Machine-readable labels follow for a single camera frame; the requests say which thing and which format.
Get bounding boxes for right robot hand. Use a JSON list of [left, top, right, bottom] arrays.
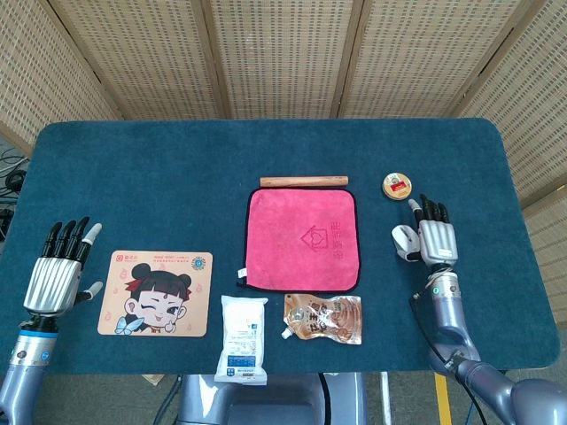
[[397, 193, 460, 267]]

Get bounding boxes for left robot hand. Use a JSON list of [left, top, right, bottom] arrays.
[[22, 216, 105, 318]]

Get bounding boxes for white wireless computer mouse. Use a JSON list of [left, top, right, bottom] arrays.
[[391, 224, 422, 262]]

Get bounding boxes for cartoon girl mouse pad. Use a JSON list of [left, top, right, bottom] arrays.
[[97, 251, 214, 338]]

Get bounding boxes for pink cloth with black trim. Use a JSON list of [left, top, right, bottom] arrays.
[[236, 187, 362, 293]]

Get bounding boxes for round tin with gold lid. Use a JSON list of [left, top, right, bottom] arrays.
[[381, 172, 416, 201]]

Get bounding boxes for brown spouted sauce pouch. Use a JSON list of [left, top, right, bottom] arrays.
[[280, 293, 363, 345]]

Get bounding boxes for wooden rolling pin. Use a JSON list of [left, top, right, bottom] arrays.
[[259, 175, 350, 189]]

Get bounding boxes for blue felt table cover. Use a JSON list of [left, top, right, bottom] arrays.
[[0, 117, 562, 376]]

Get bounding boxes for white plastic refill pouch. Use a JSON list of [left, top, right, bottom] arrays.
[[214, 295, 269, 386]]

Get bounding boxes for grey robot torso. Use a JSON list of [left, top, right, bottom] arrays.
[[176, 372, 369, 425]]

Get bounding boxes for woven folding screen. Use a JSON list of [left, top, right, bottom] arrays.
[[0, 0, 567, 320]]

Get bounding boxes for black floor cables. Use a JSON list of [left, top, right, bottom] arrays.
[[0, 148, 30, 243]]

